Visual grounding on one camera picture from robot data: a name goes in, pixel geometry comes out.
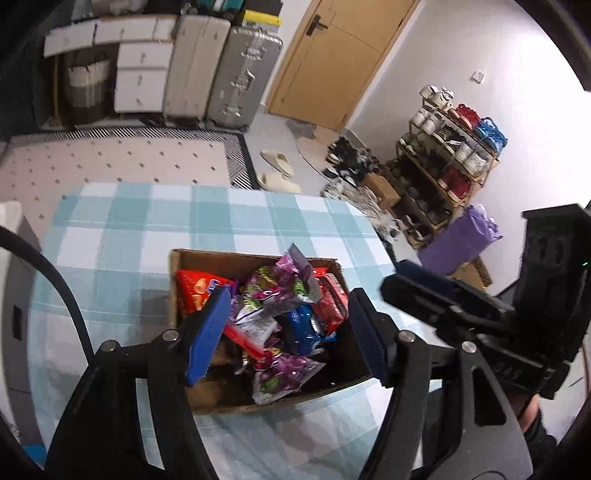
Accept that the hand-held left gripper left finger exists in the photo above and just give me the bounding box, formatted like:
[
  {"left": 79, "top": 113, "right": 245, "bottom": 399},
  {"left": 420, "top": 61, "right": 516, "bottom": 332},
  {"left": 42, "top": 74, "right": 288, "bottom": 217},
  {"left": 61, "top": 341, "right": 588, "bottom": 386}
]
[{"left": 44, "top": 285, "right": 232, "bottom": 480}]

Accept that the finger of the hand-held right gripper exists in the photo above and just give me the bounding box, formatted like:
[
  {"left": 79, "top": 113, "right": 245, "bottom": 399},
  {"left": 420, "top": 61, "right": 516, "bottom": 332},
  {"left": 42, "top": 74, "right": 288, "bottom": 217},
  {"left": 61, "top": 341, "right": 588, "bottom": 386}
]
[{"left": 381, "top": 260, "right": 515, "bottom": 342}]

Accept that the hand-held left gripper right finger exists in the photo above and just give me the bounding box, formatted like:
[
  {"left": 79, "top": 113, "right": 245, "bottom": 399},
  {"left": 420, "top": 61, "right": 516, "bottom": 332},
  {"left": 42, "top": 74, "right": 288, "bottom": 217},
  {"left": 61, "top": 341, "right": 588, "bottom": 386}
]
[{"left": 348, "top": 288, "right": 534, "bottom": 480}]

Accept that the red white snack packet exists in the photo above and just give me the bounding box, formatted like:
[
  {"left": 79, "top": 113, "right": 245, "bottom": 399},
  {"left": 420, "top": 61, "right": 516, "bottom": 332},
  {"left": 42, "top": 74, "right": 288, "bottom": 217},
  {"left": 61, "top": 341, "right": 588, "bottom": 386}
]
[{"left": 223, "top": 318, "right": 278, "bottom": 365}]

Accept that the red chip bag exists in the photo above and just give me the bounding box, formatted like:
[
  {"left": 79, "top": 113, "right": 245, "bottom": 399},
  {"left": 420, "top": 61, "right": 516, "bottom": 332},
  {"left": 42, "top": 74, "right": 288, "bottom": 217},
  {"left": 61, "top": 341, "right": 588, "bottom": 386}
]
[{"left": 177, "top": 269, "right": 236, "bottom": 317}]

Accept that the dark red snack packet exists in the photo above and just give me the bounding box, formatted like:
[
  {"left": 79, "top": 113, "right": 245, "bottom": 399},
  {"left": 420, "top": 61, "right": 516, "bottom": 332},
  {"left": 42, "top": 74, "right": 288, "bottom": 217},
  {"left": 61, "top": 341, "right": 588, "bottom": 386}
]
[{"left": 314, "top": 272, "right": 349, "bottom": 335}]

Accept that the blue cookie packet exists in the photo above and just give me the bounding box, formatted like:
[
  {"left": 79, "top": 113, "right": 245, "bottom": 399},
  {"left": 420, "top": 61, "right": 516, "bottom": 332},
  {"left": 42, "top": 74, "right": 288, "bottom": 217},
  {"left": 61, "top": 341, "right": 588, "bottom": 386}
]
[{"left": 279, "top": 305, "right": 338, "bottom": 356}]

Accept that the brown cardboard box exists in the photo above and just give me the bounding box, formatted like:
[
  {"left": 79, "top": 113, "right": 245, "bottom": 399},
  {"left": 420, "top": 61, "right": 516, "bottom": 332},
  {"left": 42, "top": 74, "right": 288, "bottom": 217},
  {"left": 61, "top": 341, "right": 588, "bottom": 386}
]
[{"left": 167, "top": 248, "right": 393, "bottom": 416}]

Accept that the purple candy packet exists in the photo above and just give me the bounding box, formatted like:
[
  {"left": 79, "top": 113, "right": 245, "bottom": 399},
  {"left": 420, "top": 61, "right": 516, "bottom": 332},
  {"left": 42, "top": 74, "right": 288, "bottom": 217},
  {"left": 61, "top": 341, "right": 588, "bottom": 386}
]
[
  {"left": 238, "top": 244, "right": 324, "bottom": 324},
  {"left": 252, "top": 353, "right": 326, "bottom": 406}
]

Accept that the person's right forearm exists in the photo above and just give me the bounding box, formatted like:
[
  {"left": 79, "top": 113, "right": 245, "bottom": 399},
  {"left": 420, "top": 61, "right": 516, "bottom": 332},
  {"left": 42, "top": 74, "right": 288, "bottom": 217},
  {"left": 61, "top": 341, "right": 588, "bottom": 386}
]
[{"left": 517, "top": 394, "right": 559, "bottom": 467}]

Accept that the purple bag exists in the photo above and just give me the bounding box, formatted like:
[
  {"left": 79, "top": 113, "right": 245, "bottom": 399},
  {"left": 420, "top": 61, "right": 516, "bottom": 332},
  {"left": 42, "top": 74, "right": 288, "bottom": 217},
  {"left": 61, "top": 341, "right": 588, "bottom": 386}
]
[{"left": 420, "top": 204, "right": 503, "bottom": 277}]

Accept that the open cardboard box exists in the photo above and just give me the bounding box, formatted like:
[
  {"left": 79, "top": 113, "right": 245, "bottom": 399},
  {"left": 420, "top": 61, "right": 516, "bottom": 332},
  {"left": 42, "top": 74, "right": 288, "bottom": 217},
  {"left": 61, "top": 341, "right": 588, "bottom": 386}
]
[{"left": 450, "top": 258, "right": 492, "bottom": 289}]

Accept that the wooden shoe rack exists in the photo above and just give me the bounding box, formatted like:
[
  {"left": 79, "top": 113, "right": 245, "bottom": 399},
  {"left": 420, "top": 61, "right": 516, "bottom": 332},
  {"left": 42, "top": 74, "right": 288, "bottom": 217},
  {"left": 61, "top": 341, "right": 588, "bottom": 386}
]
[{"left": 394, "top": 85, "right": 509, "bottom": 250}]

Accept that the small cardboard box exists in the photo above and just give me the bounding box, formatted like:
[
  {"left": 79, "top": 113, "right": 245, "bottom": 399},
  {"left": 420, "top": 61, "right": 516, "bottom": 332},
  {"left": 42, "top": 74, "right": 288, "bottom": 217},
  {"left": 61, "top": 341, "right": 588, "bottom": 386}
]
[{"left": 362, "top": 173, "right": 402, "bottom": 210}]

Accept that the pile of shoes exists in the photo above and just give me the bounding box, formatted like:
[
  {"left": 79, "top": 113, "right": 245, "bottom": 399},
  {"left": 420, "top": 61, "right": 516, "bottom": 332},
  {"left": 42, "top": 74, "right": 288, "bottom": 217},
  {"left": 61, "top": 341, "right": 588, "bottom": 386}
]
[{"left": 321, "top": 136, "right": 407, "bottom": 241}]

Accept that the pair of blue sneakers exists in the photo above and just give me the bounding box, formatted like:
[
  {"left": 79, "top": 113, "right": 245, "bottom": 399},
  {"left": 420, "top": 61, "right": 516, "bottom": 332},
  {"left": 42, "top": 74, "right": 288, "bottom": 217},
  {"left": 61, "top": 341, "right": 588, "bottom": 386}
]
[{"left": 475, "top": 117, "right": 508, "bottom": 153}]

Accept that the beige slipper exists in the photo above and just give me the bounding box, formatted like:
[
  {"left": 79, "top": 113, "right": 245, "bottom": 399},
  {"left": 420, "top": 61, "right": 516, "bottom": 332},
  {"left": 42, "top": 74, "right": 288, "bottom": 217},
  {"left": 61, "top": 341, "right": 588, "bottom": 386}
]
[
  {"left": 256, "top": 172, "right": 302, "bottom": 193},
  {"left": 260, "top": 148, "right": 295, "bottom": 176}
]

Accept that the pair of red sneakers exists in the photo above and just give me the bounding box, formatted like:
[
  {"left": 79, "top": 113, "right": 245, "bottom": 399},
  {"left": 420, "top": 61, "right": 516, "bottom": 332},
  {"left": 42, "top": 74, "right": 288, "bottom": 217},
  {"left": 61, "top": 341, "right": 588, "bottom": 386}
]
[{"left": 450, "top": 104, "right": 481, "bottom": 130}]

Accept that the round beige mat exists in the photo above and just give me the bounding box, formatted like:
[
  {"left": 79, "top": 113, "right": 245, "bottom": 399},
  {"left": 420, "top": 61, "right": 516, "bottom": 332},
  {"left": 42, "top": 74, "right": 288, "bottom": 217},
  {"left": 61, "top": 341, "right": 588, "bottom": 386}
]
[{"left": 295, "top": 127, "right": 365, "bottom": 172}]

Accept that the pair of white sneakers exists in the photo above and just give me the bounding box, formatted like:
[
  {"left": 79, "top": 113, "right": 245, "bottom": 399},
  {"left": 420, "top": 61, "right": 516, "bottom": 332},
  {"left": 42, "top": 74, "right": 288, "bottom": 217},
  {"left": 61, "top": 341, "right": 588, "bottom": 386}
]
[{"left": 420, "top": 84, "right": 455, "bottom": 109}]

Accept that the grey door mat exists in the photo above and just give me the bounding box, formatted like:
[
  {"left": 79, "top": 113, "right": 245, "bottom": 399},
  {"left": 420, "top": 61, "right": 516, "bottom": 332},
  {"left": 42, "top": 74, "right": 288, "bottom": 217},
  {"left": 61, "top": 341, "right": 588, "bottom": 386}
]
[{"left": 285, "top": 119, "right": 319, "bottom": 139}]

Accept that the white side table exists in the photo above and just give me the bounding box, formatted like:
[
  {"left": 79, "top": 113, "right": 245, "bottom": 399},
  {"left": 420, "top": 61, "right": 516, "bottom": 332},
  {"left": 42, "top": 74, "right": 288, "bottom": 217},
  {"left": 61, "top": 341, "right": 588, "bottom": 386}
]
[{"left": 0, "top": 200, "right": 47, "bottom": 457}]

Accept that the wooden door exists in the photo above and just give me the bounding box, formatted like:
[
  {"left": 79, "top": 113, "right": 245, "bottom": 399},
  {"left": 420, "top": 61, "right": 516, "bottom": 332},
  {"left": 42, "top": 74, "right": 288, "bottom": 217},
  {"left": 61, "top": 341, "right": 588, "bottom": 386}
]
[{"left": 268, "top": 0, "right": 419, "bottom": 131}]

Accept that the silver suitcase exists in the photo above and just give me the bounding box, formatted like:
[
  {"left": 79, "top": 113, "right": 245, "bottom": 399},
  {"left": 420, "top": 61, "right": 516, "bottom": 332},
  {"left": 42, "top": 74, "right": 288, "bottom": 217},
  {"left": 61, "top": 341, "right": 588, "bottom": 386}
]
[{"left": 205, "top": 25, "right": 284, "bottom": 131}]

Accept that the beige suitcase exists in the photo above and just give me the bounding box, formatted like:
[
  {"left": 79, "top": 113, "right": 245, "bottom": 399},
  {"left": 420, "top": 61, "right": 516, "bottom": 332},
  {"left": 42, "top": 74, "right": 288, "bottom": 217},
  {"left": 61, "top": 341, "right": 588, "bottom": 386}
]
[{"left": 163, "top": 14, "right": 232, "bottom": 126}]

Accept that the white drawer cabinet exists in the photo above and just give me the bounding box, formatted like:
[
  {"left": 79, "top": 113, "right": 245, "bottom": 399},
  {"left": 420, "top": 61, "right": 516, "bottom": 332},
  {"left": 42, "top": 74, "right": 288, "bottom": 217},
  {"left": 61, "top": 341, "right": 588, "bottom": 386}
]
[{"left": 44, "top": 14, "right": 178, "bottom": 114}]

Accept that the woven laundry basket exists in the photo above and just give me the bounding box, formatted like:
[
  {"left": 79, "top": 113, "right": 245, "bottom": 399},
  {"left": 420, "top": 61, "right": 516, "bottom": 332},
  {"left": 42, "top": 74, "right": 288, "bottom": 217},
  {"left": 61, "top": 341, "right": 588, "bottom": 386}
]
[{"left": 64, "top": 51, "right": 112, "bottom": 123}]

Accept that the yellow black box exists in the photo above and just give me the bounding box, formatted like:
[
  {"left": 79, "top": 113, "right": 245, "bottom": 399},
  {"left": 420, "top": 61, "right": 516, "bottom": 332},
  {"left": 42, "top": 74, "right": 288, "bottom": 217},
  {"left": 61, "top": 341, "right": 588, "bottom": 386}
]
[{"left": 242, "top": 9, "right": 281, "bottom": 26}]

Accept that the black cable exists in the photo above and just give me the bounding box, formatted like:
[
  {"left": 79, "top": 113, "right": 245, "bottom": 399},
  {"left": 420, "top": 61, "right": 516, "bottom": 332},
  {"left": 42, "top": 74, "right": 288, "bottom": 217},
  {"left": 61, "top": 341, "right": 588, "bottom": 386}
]
[{"left": 0, "top": 226, "right": 95, "bottom": 370}]

